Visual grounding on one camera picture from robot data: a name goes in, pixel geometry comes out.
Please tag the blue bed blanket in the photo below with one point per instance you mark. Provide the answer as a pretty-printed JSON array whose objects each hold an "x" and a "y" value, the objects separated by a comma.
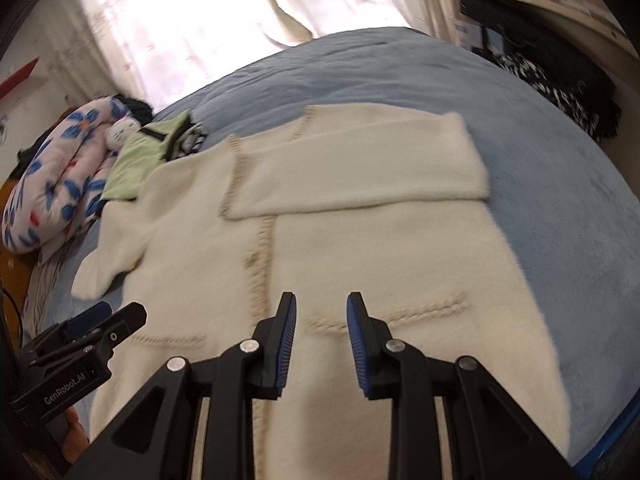
[{"x": 550, "y": 185}]

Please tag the green garment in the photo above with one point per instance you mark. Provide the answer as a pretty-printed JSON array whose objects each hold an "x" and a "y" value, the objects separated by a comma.
[{"x": 135, "y": 160}]

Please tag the dark cloth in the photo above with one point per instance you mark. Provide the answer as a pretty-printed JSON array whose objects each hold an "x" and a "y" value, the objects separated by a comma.
[{"x": 139, "y": 106}]

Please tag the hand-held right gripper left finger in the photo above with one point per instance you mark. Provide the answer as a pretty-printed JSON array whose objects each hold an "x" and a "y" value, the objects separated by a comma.
[{"x": 287, "y": 342}]

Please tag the red wall decoration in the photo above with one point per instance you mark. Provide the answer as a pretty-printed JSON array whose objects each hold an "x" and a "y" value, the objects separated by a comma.
[{"x": 17, "y": 79}]

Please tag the white floral curtain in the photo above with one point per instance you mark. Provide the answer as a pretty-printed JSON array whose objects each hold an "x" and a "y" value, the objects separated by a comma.
[{"x": 200, "y": 20}]

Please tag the white fluffy cardigan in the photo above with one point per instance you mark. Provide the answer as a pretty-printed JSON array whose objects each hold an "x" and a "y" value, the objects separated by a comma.
[{"x": 375, "y": 245}]

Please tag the white cat plush toy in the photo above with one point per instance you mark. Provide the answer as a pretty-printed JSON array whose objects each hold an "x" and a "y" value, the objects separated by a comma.
[{"x": 122, "y": 131}]

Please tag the brown wooden bed frame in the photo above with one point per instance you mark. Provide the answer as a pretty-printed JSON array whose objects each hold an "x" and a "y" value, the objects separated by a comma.
[{"x": 15, "y": 240}]

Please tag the black white speckled garment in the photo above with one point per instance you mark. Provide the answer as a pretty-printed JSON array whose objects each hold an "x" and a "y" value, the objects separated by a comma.
[{"x": 567, "y": 96}]

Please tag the person's left hand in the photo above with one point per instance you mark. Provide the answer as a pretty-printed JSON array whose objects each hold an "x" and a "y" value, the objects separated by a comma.
[{"x": 77, "y": 435}]

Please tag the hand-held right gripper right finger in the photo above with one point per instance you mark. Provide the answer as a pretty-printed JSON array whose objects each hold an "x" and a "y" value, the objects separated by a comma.
[{"x": 356, "y": 342}]

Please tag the striped bed sheet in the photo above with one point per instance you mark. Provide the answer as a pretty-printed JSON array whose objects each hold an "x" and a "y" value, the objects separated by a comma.
[{"x": 45, "y": 290}]

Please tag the blue box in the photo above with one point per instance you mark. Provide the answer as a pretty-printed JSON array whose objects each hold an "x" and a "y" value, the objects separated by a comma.
[{"x": 492, "y": 39}]

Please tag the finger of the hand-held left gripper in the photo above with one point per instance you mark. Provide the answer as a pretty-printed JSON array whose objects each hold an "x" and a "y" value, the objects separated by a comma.
[
  {"x": 125, "y": 322},
  {"x": 90, "y": 316}
]

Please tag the white box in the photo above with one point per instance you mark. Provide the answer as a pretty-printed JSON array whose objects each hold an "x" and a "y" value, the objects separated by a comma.
[{"x": 466, "y": 31}]

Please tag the stack of folded clothes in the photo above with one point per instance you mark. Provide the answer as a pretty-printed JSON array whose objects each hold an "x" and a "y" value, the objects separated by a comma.
[{"x": 192, "y": 141}]

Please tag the wooden shelf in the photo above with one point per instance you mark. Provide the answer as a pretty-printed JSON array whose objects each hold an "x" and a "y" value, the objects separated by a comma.
[{"x": 575, "y": 25}]

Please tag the black clothing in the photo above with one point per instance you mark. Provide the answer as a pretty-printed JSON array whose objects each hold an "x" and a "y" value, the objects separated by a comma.
[{"x": 565, "y": 57}]

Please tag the floral quilt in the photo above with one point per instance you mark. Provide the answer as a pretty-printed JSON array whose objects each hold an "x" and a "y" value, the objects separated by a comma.
[{"x": 55, "y": 170}]

